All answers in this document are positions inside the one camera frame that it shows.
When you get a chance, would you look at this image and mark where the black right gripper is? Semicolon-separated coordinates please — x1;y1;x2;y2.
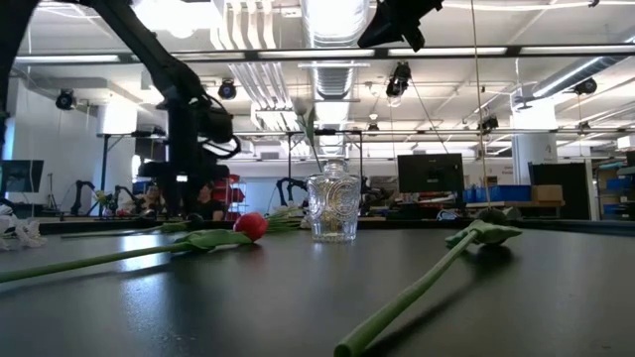
356;0;445;54

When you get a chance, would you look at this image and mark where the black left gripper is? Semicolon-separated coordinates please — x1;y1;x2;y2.
137;143;232;220

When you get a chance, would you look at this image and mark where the red tulip with leaves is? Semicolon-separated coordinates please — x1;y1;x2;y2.
60;211;205;239

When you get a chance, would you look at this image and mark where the white flower with narrow leaves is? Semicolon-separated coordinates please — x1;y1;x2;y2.
265;206;307;233

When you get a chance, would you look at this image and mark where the embossed clear glass vase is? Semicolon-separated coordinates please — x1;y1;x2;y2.
306;158;362;244

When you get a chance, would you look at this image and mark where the white blossom sprig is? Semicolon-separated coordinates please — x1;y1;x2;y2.
0;203;48;252

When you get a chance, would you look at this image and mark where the green-stemmed dark-headed artificial flower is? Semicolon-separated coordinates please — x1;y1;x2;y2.
332;206;523;357

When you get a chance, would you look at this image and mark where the seated person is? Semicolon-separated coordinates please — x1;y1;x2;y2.
195;181;227;222

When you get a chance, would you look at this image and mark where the red tool cart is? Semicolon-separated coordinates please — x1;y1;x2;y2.
212;173;248;222

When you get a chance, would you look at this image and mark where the red artificial tulip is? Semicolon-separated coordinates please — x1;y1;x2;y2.
0;211;270;285

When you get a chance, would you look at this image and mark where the white artificial flower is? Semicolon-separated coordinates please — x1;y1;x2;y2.
291;96;324;173

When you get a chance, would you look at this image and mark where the black computer monitor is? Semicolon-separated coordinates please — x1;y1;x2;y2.
0;159;45;194
396;153;465;194

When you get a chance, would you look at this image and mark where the white round pillar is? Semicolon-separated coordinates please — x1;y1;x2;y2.
510;101;560;185

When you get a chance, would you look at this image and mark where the small blue storage bin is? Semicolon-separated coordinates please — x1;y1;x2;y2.
463;186;490;203

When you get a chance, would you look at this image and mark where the large blue storage bin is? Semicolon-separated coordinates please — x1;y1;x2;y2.
488;184;533;203

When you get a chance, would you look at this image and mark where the wooden background table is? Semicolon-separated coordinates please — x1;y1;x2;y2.
464;199;567;208

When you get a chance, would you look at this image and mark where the brown cardboard box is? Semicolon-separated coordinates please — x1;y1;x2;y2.
531;184;565;202

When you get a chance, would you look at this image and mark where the black partition panel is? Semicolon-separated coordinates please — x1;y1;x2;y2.
528;162;595;221

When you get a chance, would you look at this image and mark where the storage shelf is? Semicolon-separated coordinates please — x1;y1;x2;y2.
594;158;635;222

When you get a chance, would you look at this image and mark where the silver ventilation duct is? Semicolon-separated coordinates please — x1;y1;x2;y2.
302;0;369;100

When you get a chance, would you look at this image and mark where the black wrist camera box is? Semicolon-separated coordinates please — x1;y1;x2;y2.
197;106;235;146

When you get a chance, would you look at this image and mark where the black frame stand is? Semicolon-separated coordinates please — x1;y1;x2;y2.
96;129;170;219

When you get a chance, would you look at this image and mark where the thin hanging cable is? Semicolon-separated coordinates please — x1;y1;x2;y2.
469;0;492;209

